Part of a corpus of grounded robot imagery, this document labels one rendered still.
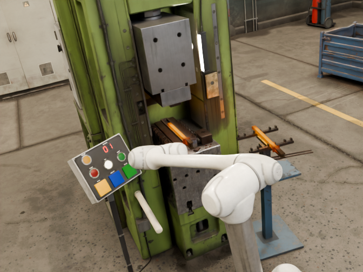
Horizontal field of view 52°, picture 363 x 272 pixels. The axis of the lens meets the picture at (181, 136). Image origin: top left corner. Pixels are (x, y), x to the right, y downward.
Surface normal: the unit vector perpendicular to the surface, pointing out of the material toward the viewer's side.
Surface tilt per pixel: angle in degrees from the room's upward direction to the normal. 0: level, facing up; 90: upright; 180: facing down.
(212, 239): 90
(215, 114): 90
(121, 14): 90
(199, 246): 90
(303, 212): 0
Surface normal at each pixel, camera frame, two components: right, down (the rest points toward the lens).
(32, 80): 0.42, 0.37
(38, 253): -0.13, -0.88
